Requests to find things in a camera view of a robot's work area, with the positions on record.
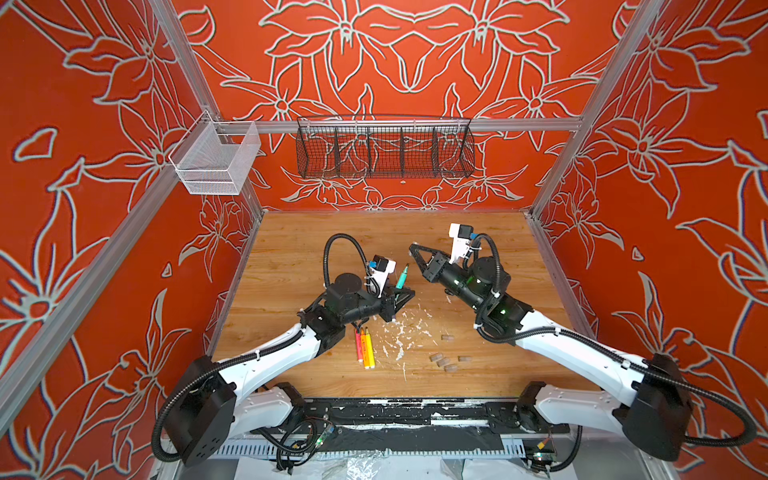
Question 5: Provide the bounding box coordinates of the green pen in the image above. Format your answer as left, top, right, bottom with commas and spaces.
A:
395, 264, 409, 289

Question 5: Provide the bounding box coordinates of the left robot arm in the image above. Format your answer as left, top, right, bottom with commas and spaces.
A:
151, 273, 415, 466

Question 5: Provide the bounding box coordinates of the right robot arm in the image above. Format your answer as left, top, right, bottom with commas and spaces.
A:
409, 243, 757, 461

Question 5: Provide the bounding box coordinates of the orange pen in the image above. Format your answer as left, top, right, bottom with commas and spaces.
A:
358, 327, 370, 370

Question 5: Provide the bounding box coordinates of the red pen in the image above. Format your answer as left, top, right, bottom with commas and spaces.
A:
354, 327, 364, 363

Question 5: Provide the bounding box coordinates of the yellow pen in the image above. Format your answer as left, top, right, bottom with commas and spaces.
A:
364, 328, 376, 369

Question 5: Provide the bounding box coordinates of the clear plastic bin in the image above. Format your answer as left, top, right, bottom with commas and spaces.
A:
169, 121, 261, 196

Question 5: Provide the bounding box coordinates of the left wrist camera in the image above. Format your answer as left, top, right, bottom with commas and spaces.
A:
369, 255, 396, 296

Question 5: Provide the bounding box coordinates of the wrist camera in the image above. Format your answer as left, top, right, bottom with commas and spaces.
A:
449, 223, 475, 264
369, 255, 396, 296

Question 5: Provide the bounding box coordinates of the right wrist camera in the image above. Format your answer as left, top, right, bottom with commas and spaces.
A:
449, 223, 475, 264

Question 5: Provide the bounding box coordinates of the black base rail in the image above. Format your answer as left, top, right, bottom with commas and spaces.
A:
299, 397, 574, 436

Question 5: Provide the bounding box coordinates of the black wire basket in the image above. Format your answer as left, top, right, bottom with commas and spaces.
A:
296, 115, 476, 180

